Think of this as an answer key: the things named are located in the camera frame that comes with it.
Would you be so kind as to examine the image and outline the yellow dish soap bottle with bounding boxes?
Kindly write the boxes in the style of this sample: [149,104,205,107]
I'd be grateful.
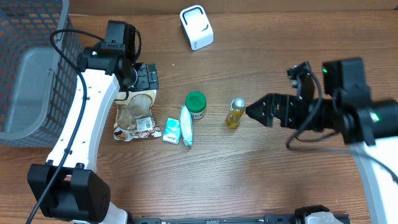
[226,97,246,128]

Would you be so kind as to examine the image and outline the brown white snack bag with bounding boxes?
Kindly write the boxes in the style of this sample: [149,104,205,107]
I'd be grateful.
[113,90,162,142]

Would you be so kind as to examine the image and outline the green lid seasoning jar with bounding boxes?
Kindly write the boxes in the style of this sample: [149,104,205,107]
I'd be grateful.
[185,91,207,119]

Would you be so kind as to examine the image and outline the teal tissue pack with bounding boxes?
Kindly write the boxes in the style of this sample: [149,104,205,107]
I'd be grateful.
[179,106,193,146]

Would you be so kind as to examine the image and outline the teal white tissue packet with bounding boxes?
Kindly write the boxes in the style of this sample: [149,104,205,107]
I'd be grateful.
[162,118,182,145]

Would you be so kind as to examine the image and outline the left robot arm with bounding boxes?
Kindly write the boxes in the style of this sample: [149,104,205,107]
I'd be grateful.
[27,21,159,223]

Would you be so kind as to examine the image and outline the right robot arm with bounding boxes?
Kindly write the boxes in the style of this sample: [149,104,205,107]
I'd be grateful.
[246,57,397,223]

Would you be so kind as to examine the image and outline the white barcode scanner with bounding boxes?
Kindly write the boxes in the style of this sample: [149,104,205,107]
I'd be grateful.
[179,5,214,51]

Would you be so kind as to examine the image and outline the grey plastic shopping basket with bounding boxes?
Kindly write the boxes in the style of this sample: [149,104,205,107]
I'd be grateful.
[1,0,77,147]

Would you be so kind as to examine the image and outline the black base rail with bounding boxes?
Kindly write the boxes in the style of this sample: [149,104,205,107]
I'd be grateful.
[129,205,352,224]

